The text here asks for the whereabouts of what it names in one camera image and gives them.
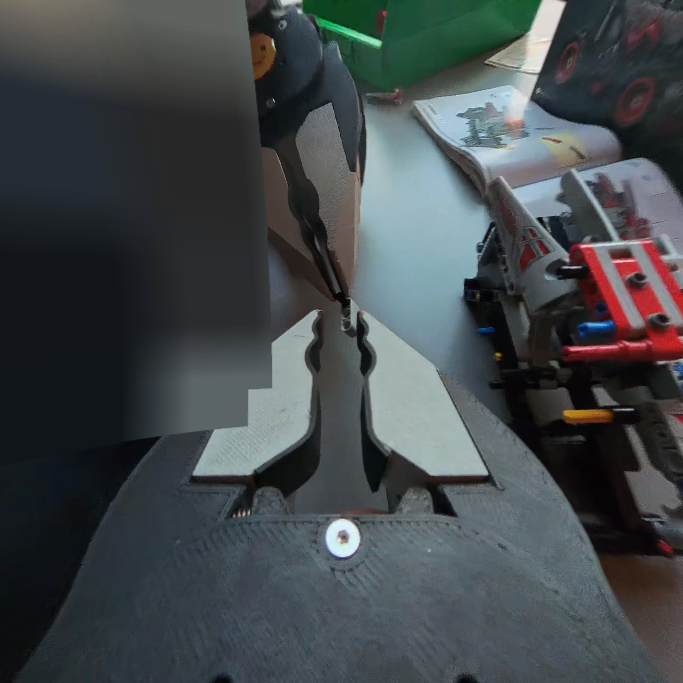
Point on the green plastic bin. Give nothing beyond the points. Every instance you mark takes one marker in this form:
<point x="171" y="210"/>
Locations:
<point x="437" y="37"/>

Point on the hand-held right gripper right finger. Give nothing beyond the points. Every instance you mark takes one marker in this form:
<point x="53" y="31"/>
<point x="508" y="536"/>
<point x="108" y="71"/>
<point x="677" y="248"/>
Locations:
<point x="411" y="416"/>

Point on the lego instruction booklet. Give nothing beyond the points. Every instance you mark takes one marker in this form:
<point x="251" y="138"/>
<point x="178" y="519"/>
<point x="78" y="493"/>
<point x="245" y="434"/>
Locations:
<point x="512" y="154"/>

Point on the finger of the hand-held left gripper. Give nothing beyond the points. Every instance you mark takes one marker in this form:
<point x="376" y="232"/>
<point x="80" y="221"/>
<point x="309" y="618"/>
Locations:
<point x="328" y="160"/>
<point x="280" y="208"/>

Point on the small grey lego connector piece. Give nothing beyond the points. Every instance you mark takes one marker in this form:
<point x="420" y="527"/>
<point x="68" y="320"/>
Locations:
<point x="348" y="321"/>

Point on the grey red lego truck model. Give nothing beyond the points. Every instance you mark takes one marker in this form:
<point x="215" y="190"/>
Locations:
<point x="533" y="277"/>

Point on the small red lego piece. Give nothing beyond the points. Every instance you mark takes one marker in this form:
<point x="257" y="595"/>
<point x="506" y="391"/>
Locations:
<point x="385" y="97"/>

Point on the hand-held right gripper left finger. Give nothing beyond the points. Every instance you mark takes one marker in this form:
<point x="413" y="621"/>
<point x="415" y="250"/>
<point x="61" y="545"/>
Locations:
<point x="288" y="405"/>

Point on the black lego set box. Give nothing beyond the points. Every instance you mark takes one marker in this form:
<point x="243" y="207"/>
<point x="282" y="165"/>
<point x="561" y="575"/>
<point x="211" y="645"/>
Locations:
<point x="603" y="64"/>

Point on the paper leaflet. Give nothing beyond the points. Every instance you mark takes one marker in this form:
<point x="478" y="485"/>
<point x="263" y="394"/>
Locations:
<point x="520" y="56"/>

